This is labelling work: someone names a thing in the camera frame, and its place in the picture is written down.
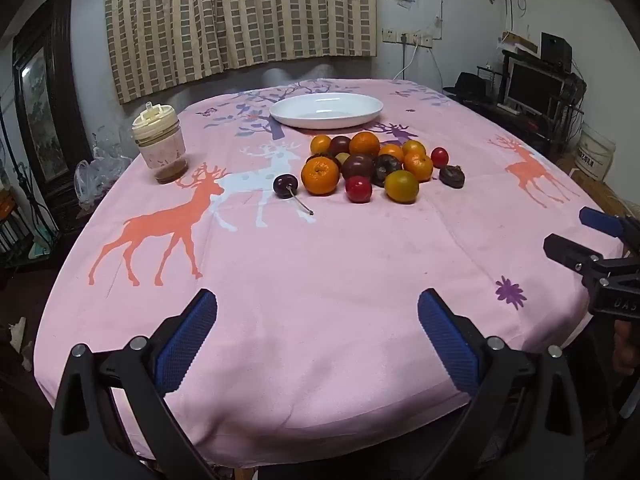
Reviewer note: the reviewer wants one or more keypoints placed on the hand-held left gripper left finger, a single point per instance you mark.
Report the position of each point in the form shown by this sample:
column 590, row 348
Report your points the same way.
column 187, row 342

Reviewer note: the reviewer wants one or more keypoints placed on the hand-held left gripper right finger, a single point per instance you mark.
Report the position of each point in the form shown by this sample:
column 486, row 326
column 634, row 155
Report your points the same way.
column 447, row 342

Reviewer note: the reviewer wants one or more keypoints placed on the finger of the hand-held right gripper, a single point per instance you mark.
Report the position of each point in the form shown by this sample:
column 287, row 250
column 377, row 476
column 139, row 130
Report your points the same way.
column 597, row 220
column 565, row 250

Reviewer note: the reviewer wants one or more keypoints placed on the dark wrinkled fruit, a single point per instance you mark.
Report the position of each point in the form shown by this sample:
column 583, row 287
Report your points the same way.
column 451, row 176

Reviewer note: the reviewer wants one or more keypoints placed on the dark red cherry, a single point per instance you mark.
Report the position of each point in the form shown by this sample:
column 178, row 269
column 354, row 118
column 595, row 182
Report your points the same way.
column 439, row 157

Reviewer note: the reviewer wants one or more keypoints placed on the green-yellow orange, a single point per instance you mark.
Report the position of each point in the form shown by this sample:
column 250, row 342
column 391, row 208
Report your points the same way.
column 401, row 186

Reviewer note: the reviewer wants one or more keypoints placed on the large mandarin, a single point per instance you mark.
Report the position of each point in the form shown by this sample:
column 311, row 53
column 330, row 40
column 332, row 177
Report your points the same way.
column 419, row 166
column 320, row 176
column 364, row 143

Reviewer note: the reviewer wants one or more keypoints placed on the red plum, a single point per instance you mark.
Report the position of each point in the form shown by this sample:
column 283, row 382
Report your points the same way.
column 359, row 190

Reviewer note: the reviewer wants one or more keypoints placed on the small orange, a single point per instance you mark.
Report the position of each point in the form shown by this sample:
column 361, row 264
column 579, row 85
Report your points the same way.
column 391, row 151
column 320, row 144
column 414, row 146

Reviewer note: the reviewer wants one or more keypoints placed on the dark passion fruit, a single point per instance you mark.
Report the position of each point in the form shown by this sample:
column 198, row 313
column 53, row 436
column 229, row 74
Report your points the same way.
column 387, row 167

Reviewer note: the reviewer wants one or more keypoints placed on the dark cherry with stem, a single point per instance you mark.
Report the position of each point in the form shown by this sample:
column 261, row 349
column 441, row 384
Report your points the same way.
column 285, row 185

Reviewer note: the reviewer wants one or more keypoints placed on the dark purple plum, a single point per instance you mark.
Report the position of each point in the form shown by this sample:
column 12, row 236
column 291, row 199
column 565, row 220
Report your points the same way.
column 359, row 165
column 340, row 144

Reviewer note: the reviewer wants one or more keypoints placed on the small yellow fruit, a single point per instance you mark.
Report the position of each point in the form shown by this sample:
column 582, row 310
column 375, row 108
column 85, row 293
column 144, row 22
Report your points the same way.
column 342, row 158

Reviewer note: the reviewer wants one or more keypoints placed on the white oval plate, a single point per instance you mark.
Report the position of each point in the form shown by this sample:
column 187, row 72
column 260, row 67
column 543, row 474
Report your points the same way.
column 325, row 110

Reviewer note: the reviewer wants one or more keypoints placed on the white bucket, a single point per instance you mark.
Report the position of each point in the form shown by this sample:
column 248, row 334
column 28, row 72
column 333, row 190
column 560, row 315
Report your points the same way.
column 592, row 152

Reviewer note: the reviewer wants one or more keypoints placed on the black metal rack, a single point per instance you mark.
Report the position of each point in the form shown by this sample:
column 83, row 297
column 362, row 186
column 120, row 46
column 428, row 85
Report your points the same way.
column 520, row 122

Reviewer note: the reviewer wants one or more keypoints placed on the pink deer printed tablecloth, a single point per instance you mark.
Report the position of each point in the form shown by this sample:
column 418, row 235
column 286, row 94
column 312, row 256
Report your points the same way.
column 320, row 270

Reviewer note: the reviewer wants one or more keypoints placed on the computer monitor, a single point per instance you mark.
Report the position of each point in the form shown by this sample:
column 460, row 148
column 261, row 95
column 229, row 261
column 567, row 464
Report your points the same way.
column 532, row 85

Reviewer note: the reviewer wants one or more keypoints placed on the black speaker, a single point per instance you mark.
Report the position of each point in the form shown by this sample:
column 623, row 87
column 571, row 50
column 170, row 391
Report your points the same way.
column 556, row 50

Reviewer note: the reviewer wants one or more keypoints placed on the black hat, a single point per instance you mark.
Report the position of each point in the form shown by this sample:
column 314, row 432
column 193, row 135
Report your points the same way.
column 467, row 87

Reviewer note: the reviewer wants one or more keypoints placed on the clear plastic bag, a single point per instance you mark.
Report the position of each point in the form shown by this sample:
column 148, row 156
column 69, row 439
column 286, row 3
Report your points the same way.
column 97, row 175

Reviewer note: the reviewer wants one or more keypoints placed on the plastic jar with beige lid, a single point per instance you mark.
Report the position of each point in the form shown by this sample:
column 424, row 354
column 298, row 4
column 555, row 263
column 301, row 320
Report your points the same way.
column 159, row 145

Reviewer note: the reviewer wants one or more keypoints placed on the beige checked curtain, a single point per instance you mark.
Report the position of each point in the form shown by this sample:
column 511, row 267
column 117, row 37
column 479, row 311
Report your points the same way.
column 240, row 15

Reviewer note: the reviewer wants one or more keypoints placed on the white wall socket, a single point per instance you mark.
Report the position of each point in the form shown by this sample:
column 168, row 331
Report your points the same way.
column 426, row 41
column 390, row 35
column 408, row 37

